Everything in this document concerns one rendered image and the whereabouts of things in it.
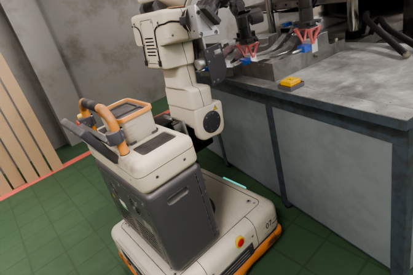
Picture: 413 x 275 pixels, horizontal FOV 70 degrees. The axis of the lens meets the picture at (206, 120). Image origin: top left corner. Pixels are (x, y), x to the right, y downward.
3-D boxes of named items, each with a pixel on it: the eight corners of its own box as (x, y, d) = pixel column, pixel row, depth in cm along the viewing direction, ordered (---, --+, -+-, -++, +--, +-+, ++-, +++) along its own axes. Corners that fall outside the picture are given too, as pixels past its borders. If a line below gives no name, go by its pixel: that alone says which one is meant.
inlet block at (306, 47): (296, 59, 124) (295, 46, 122) (287, 58, 129) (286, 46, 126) (318, 50, 129) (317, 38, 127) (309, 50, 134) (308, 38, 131)
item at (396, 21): (358, 50, 173) (357, 40, 171) (234, 44, 282) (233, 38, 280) (436, 13, 205) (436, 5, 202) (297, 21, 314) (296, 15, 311)
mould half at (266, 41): (233, 77, 161) (230, 57, 156) (201, 76, 179) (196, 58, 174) (279, 49, 191) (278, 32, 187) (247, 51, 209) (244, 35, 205)
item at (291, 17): (307, 35, 213) (304, 11, 206) (281, 35, 236) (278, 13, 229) (352, 17, 232) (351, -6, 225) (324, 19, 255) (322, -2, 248)
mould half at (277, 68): (275, 81, 138) (270, 53, 132) (242, 75, 160) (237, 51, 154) (345, 49, 156) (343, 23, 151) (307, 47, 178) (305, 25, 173)
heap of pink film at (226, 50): (239, 59, 168) (236, 46, 165) (216, 60, 180) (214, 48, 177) (263, 46, 183) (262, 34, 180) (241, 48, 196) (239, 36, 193)
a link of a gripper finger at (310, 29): (310, 41, 132) (308, 20, 128) (322, 42, 126) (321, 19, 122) (298, 45, 130) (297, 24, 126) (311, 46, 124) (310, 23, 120)
